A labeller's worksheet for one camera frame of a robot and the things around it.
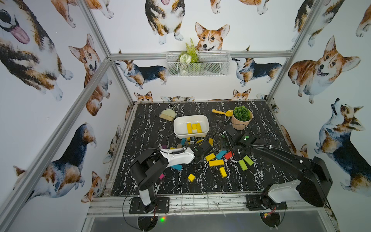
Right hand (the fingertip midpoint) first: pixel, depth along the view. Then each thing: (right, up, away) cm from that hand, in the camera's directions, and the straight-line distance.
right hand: (221, 142), depth 82 cm
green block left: (+13, -14, +5) cm, 20 cm away
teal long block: (-25, -15, +4) cm, 30 cm away
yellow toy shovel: (+12, +17, +31) cm, 37 cm away
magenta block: (-34, -19, 0) cm, 39 cm away
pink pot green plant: (+16, +15, +15) cm, 27 cm away
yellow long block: (-3, -14, +6) cm, 15 cm away
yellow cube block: (-17, -19, -1) cm, 26 cm away
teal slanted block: (+1, -9, +8) cm, 12 cm away
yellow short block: (+1, -17, +1) cm, 17 cm away
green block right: (+17, -12, +5) cm, 22 cm away
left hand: (-13, -9, +9) cm, 18 cm away
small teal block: (-23, -2, +13) cm, 27 cm away
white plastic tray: (-26, +8, +24) cm, 36 cm away
